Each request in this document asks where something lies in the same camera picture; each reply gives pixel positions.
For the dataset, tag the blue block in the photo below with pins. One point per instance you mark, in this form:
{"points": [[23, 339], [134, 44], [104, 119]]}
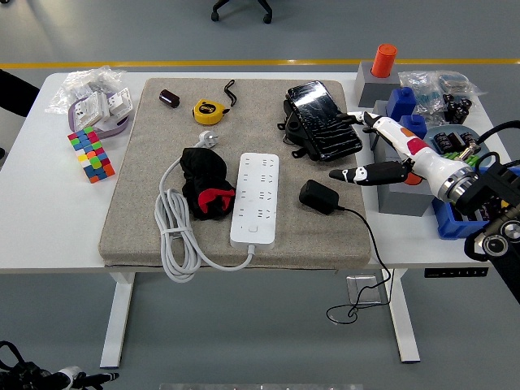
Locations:
{"points": [[401, 101], [418, 124]]}

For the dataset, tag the black table control panel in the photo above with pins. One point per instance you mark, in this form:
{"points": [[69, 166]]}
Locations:
{"points": [[455, 273]]}

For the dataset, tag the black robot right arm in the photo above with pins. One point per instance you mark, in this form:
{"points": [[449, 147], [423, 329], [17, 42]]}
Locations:
{"points": [[491, 243]]}

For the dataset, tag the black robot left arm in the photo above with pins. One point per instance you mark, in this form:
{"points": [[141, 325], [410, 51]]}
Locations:
{"points": [[20, 373]]}

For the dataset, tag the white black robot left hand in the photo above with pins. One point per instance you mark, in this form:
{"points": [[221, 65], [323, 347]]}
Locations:
{"points": [[70, 374]]}

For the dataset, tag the glossy black phone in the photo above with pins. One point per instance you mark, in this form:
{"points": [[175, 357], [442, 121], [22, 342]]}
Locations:
{"points": [[321, 122]]}

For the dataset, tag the white table leg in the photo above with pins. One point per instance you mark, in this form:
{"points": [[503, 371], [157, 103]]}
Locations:
{"points": [[402, 321], [118, 317]]}

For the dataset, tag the pile of black capacitors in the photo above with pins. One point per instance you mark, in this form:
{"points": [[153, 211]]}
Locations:
{"points": [[457, 109]]}

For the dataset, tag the blue plastic bin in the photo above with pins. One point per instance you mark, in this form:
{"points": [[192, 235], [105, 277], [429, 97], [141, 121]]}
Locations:
{"points": [[447, 227]]}

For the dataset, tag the orange cylinder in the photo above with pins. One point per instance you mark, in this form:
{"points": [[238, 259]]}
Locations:
{"points": [[413, 179], [384, 61]]}

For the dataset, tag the person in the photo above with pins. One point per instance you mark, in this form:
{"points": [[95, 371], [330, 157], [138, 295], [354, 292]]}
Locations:
{"points": [[14, 95]]}

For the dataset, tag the light blue plate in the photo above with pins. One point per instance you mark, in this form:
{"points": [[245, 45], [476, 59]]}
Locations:
{"points": [[430, 136]]}

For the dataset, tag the silver floor socket plate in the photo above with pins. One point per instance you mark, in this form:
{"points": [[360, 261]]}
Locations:
{"points": [[365, 288]]}

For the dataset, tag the dark brown cylinder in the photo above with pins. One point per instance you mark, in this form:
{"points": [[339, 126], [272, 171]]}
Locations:
{"points": [[169, 98]]}

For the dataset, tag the clear bag of white parts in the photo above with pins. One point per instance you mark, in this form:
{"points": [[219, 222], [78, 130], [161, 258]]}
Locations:
{"points": [[77, 81]]}

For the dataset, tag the black phone holder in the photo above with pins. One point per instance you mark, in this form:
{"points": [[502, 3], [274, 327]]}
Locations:
{"points": [[293, 130]]}

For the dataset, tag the black office chair base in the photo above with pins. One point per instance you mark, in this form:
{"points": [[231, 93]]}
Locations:
{"points": [[264, 12]]}

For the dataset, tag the clear bag of blue parts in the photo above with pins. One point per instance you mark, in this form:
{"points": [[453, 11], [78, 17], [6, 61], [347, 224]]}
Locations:
{"points": [[422, 91]]}

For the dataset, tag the white wall socket panel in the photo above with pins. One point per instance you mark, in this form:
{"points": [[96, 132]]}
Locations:
{"points": [[89, 109], [120, 103]]}

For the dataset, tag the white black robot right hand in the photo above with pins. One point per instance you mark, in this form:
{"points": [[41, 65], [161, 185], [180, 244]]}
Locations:
{"points": [[430, 162]]}

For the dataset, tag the green small parts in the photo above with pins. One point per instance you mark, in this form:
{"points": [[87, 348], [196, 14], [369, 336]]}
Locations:
{"points": [[451, 156]]}

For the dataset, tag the black and red cloth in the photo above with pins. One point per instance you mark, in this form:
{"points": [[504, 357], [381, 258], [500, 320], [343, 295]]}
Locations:
{"points": [[203, 170]]}

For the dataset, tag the grey-brown fabric mat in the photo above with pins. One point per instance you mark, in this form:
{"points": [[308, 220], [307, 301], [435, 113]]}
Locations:
{"points": [[260, 122]]}

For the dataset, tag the purple band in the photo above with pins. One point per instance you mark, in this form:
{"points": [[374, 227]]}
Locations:
{"points": [[113, 131]]}

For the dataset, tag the clear bag with round part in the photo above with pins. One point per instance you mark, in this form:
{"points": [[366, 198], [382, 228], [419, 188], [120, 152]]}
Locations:
{"points": [[455, 83]]}

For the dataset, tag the black capacitors in bin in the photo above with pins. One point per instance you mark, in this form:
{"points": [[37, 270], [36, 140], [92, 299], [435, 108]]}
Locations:
{"points": [[485, 211]]}

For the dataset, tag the black capacitors on plate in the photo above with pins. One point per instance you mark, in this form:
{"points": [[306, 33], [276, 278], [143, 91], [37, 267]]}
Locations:
{"points": [[447, 140]]}

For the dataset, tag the colourful puzzle cube block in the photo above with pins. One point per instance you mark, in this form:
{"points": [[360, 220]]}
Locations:
{"points": [[91, 156]]}

